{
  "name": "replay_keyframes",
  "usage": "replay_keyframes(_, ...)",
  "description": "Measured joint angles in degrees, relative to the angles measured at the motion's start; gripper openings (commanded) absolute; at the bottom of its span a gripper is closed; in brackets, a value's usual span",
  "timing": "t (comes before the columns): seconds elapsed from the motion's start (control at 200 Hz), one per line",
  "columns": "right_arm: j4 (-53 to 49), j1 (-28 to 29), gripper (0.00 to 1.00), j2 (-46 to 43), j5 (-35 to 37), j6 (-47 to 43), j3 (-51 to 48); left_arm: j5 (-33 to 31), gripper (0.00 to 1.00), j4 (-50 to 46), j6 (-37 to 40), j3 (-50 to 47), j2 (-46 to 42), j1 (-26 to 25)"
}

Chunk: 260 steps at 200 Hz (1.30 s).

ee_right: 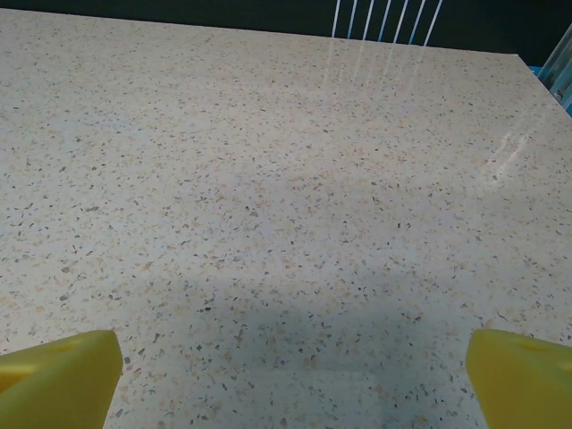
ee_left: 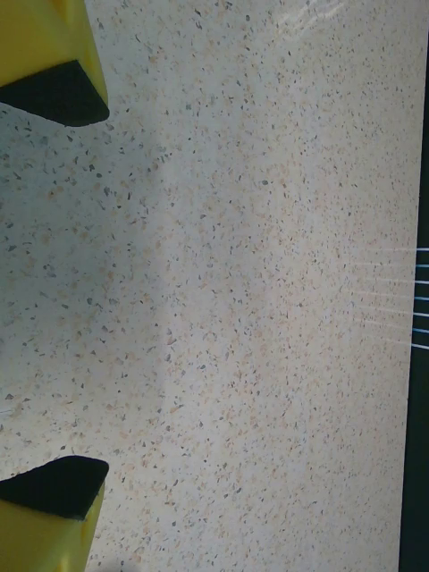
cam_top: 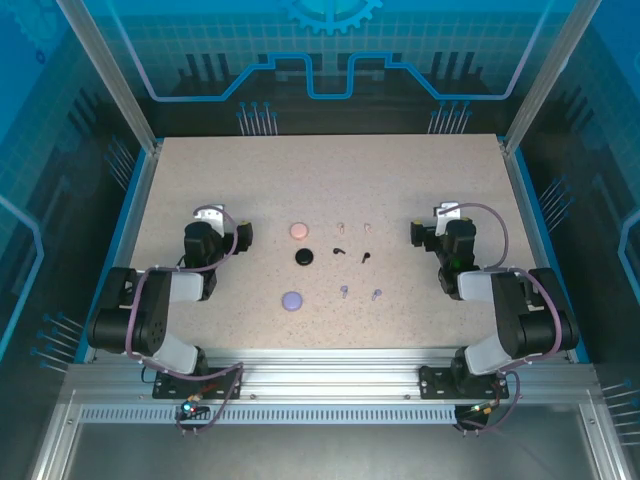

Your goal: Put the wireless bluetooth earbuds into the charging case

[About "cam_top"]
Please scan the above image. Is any blue table edge trim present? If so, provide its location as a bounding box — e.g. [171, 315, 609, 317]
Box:
[74, 148, 151, 364]
[509, 147, 592, 364]

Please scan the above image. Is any steel bottom panel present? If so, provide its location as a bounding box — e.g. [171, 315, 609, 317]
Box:
[69, 423, 596, 480]

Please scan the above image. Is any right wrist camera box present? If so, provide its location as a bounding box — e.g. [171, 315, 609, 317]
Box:
[433, 201, 460, 236]

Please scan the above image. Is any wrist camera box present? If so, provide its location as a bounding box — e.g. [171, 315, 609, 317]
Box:
[433, 201, 460, 236]
[193, 202, 227, 234]

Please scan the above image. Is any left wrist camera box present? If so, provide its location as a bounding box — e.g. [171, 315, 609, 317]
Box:
[193, 202, 227, 234]

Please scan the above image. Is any aluminium side rail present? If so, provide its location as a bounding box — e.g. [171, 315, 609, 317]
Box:
[94, 141, 165, 354]
[498, 134, 571, 361]

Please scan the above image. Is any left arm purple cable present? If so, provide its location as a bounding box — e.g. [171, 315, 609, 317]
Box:
[124, 204, 246, 436]

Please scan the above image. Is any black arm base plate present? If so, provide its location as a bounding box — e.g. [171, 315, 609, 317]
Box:
[418, 365, 510, 400]
[152, 367, 244, 400]

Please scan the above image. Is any aluminium corner post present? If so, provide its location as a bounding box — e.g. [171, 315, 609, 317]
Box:
[54, 0, 164, 151]
[502, 0, 604, 151]

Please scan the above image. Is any aluminium frame beam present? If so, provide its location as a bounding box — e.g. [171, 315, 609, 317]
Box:
[64, 347, 596, 406]

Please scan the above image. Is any slotted cable duct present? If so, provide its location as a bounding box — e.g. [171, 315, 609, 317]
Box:
[79, 405, 461, 425]

